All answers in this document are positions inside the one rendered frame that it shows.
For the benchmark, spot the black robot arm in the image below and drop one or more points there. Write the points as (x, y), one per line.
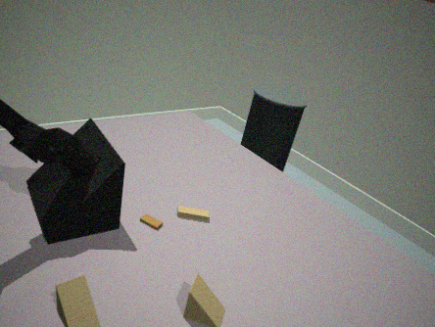
(48, 145)

